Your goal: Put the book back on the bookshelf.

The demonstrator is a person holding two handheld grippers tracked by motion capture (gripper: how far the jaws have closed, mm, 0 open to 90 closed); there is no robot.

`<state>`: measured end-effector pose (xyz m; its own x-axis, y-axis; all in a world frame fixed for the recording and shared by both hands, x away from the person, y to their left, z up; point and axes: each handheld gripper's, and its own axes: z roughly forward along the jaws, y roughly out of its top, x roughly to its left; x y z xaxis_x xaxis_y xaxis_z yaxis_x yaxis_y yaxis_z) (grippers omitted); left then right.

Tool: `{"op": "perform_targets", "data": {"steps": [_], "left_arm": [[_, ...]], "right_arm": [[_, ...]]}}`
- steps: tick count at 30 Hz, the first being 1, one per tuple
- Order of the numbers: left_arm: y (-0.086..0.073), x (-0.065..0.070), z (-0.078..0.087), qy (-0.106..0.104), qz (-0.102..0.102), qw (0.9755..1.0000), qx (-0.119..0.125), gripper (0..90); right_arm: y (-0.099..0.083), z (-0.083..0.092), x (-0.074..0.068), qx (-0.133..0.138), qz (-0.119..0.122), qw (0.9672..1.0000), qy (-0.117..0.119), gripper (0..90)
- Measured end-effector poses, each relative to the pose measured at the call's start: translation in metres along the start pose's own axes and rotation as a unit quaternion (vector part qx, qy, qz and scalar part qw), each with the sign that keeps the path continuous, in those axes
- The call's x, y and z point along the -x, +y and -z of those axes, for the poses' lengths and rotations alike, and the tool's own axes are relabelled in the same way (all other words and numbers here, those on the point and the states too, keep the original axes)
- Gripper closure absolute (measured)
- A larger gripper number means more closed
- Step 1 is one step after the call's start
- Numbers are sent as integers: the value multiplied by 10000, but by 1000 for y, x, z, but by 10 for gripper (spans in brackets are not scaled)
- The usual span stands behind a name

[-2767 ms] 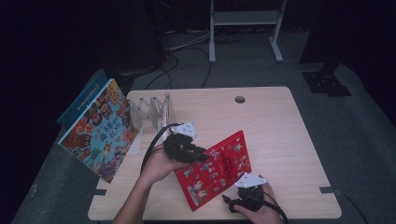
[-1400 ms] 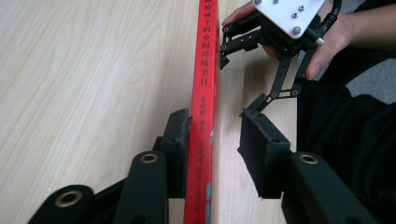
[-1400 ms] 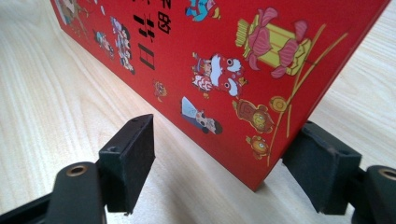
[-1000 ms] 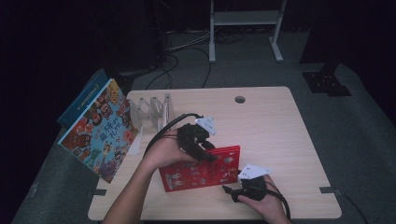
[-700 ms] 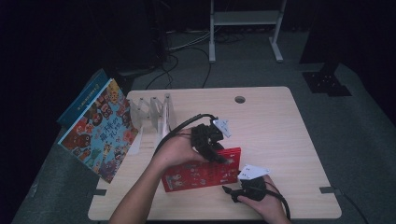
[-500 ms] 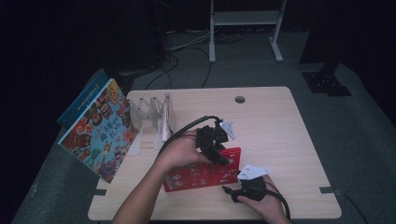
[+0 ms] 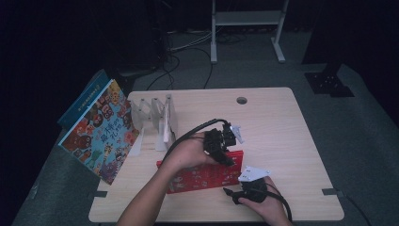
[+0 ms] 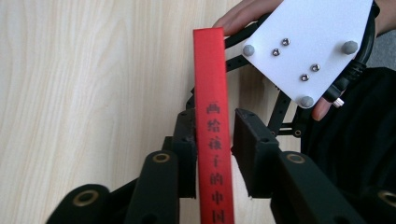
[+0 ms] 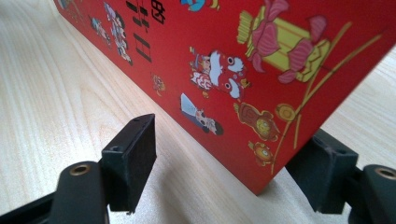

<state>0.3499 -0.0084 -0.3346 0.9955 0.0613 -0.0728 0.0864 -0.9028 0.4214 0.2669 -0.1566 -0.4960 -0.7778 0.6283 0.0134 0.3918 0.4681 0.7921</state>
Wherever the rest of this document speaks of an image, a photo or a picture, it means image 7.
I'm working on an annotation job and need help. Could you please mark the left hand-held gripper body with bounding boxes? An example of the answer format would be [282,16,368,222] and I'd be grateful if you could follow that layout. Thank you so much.
[202,121,246,158]

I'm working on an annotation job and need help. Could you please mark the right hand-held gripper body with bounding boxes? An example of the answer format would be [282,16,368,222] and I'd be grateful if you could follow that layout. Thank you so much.
[237,165,272,204]

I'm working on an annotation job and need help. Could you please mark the red picture book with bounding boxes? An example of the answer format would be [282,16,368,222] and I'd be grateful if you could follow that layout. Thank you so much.
[156,150,246,195]

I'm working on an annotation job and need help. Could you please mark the white caterpillar picture book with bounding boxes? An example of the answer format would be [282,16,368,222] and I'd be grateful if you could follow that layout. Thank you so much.
[162,93,175,144]

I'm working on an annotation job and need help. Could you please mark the clear acrylic book rack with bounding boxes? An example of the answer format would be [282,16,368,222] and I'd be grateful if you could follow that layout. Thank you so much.
[126,93,180,158]

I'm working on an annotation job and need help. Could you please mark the colourful animal picture book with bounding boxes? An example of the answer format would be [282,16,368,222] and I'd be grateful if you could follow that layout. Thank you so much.
[57,78,141,186]

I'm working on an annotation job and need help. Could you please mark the dark blue monster picture book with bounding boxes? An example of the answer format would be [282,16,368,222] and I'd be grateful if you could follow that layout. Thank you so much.
[56,69,111,130]

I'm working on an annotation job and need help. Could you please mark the person's right hand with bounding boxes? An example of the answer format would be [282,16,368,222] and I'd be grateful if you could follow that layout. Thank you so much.
[239,175,289,226]

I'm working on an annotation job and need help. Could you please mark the person's left hand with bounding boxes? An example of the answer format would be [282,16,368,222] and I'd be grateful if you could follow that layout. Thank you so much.
[161,131,218,172]

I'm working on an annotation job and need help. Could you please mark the dark upright stand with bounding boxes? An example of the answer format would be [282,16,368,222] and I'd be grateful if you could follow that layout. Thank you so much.
[152,0,172,69]

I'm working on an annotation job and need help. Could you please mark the black floor stand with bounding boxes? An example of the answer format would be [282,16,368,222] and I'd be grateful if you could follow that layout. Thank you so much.
[301,0,356,99]

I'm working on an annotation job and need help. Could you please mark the white metal stand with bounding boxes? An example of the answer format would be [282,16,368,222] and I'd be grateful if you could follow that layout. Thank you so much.
[210,0,290,65]

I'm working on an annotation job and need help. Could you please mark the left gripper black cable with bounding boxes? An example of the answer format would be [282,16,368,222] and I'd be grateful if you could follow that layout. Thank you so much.
[161,118,231,165]

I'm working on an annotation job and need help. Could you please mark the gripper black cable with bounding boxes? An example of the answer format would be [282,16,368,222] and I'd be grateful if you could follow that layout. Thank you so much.
[265,183,294,222]
[161,118,231,165]

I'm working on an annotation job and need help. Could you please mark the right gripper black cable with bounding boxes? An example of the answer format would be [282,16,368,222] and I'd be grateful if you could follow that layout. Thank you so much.
[265,183,294,222]

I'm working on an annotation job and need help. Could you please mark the black floor cable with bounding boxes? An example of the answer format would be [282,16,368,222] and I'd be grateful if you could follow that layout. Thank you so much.
[145,53,182,91]
[170,46,215,90]

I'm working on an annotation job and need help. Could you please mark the grey table bracket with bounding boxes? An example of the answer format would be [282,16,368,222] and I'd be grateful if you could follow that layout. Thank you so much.
[87,190,108,200]
[321,187,342,197]

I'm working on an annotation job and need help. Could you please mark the white floor cable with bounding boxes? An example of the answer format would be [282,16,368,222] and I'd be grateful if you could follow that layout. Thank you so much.
[168,29,215,53]

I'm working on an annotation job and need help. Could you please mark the black table cable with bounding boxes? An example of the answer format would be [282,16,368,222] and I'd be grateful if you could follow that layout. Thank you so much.
[340,190,375,226]

